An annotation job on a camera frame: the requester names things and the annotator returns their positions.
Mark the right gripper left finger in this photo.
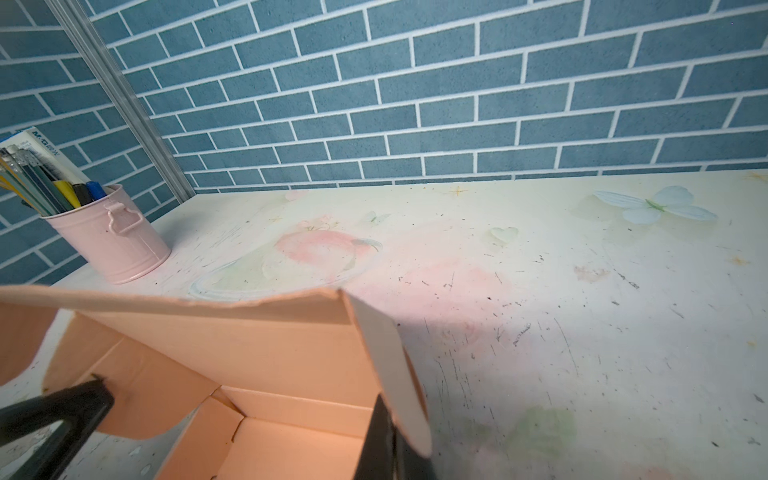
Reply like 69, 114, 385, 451
353, 396, 395, 480

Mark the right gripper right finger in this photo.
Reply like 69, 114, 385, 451
394, 434, 437, 480

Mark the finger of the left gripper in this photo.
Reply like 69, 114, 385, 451
1, 377, 115, 479

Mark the pink paper box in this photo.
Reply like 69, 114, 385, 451
1, 286, 433, 479

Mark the pink pen cup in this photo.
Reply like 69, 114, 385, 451
45, 184, 171, 284

